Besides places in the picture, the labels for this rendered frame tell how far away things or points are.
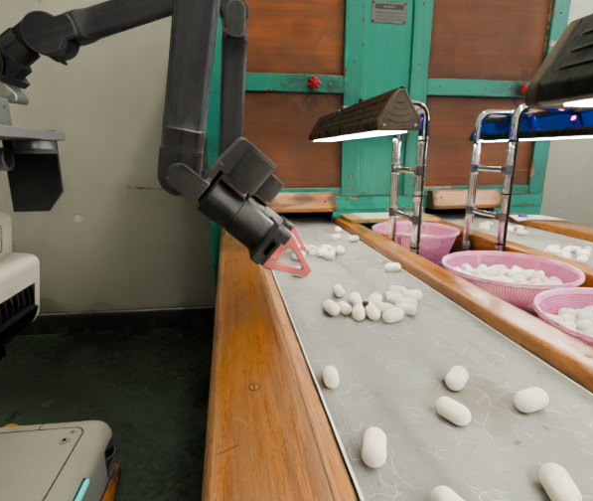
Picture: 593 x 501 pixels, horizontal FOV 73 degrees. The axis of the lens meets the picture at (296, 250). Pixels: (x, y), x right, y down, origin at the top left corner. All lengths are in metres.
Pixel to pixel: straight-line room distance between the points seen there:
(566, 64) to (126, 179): 2.15
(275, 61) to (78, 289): 1.69
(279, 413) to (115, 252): 2.10
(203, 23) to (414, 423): 0.52
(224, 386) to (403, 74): 1.38
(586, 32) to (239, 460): 0.44
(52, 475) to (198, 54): 0.97
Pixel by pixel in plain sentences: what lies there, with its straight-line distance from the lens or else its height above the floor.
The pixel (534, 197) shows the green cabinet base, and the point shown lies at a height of 0.82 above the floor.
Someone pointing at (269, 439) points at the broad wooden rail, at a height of 0.76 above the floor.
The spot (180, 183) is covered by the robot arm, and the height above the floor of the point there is 0.96.
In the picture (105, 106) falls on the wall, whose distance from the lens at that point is 2.38.
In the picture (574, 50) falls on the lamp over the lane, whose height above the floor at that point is 1.08.
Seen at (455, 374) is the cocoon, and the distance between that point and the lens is 0.50.
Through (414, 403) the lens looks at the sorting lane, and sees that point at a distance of 0.48.
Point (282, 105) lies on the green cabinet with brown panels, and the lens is 1.50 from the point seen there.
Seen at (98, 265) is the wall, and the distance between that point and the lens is 2.48.
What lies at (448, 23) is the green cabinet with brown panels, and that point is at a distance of 1.75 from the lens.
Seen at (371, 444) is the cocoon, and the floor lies 0.76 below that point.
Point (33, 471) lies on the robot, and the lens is 1.23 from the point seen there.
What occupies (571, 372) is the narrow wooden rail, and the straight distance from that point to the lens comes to 0.59.
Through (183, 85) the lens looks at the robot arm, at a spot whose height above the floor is 1.09.
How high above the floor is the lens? 1.00
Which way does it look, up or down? 14 degrees down
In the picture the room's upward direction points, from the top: straight up
